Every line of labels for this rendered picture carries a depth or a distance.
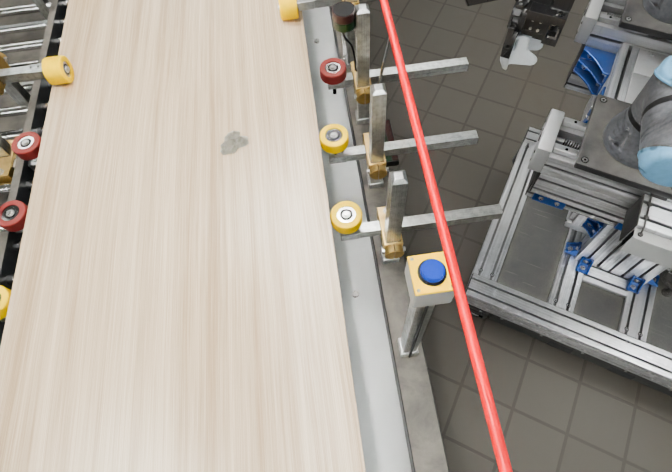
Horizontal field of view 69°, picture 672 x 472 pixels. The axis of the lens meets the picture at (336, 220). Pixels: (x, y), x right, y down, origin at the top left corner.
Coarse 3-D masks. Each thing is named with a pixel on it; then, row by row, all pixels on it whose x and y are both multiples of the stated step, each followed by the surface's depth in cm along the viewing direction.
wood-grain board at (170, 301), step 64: (128, 0) 166; (192, 0) 164; (256, 0) 162; (128, 64) 151; (192, 64) 150; (256, 64) 148; (64, 128) 141; (128, 128) 139; (192, 128) 138; (256, 128) 137; (64, 192) 130; (128, 192) 129; (192, 192) 128; (256, 192) 127; (320, 192) 126; (64, 256) 121; (128, 256) 120; (192, 256) 119; (256, 256) 119; (320, 256) 118; (64, 320) 114; (128, 320) 113; (192, 320) 112; (256, 320) 111; (320, 320) 110; (0, 384) 107; (64, 384) 107; (128, 384) 106; (192, 384) 105; (256, 384) 104; (320, 384) 104; (0, 448) 101; (64, 448) 101; (128, 448) 100; (192, 448) 99; (256, 448) 99; (320, 448) 98
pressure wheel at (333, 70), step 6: (324, 60) 147; (330, 60) 147; (336, 60) 147; (324, 66) 146; (330, 66) 145; (336, 66) 146; (342, 66) 145; (324, 72) 145; (330, 72) 145; (336, 72) 144; (342, 72) 144; (324, 78) 145; (330, 78) 144; (336, 78) 144; (342, 78) 146; (330, 84) 146; (336, 84) 147; (336, 90) 154
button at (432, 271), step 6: (426, 264) 80; (432, 264) 80; (438, 264) 80; (420, 270) 80; (426, 270) 79; (432, 270) 79; (438, 270) 79; (444, 270) 79; (426, 276) 79; (432, 276) 79; (438, 276) 79; (432, 282) 79
